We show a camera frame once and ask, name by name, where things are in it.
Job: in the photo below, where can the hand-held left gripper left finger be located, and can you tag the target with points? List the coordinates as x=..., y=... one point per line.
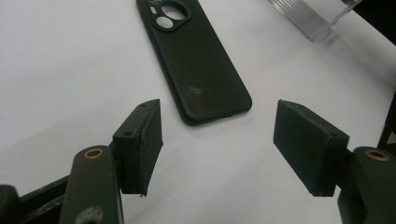
x=138, y=149

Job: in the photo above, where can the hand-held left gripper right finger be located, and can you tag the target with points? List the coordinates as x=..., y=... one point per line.
x=308, y=149

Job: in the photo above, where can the black phone case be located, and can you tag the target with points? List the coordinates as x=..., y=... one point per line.
x=199, y=68

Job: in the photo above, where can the clear plastic tray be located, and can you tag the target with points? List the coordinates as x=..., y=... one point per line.
x=308, y=17

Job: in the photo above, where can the black stand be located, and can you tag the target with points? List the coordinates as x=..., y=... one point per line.
x=388, y=121

